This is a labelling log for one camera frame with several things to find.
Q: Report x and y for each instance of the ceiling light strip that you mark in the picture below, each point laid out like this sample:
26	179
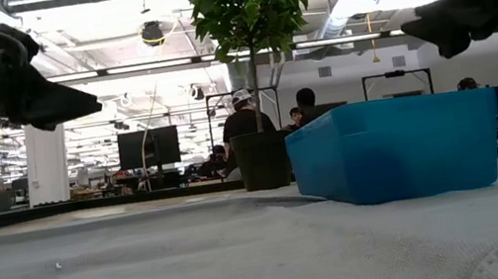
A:
147	66

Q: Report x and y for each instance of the white round pillar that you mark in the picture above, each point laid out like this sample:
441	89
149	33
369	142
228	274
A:
47	161

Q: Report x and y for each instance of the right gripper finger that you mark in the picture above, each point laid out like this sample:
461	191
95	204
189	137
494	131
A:
455	16
454	48

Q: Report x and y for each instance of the green potted plant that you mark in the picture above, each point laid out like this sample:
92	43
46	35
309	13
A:
262	157

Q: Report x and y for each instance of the black computer monitor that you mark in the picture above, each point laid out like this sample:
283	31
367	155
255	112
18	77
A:
147	148

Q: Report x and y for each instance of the black round ceiling device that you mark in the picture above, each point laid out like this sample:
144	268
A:
152	32

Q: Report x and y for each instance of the person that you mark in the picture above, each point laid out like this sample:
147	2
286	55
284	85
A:
295	116
217	153
467	84
242	125
305	98

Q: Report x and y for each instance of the blue plastic tupperware container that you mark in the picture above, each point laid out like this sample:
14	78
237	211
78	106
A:
396	151

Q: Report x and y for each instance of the grey cloth mat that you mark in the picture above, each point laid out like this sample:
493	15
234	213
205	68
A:
248	260

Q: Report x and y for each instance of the yellow hanging pendant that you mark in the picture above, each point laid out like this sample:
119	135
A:
375	58

